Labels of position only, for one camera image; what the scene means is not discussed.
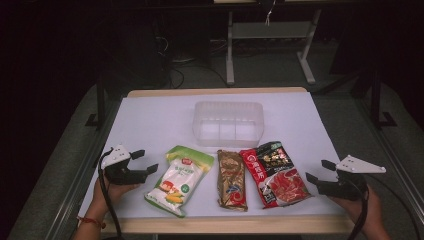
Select person's right hand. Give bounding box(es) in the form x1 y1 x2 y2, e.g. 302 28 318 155
327 184 385 232

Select red string bracelet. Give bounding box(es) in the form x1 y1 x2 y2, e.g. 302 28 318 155
76 215 107 230

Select white table sheet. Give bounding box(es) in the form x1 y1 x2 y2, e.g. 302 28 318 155
76 91 355 220

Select red and black food packet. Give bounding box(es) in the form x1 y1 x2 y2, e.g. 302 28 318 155
238 140 314 210

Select thick black gripper cable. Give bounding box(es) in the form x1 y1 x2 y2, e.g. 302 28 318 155
345 175 371 240
97 147 126 240

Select person's left hand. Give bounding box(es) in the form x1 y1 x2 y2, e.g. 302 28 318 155
92 173 144 216

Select black metal stand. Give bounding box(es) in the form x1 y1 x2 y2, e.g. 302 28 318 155
365 65 398 130
84 74 108 131

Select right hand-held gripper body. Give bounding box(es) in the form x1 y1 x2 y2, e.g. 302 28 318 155
315 154 388 202

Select clear plastic container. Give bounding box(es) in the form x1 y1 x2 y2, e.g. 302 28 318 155
191 100 265 149

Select hanging white cord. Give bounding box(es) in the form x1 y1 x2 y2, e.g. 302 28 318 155
264 0 278 27

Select gold and brown food packet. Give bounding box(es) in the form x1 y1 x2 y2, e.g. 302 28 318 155
216 149 249 213

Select black floor cables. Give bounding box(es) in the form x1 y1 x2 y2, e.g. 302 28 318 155
155 35 232 90

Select thin black cable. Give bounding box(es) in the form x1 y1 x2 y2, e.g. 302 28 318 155
365 173 422 240

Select green and white food packet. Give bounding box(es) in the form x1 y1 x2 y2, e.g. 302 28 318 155
143 144 216 219

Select white metal desk frame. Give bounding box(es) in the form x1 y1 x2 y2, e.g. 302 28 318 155
225 8 323 87

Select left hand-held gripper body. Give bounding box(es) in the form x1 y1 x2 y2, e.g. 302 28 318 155
100 143 148 186

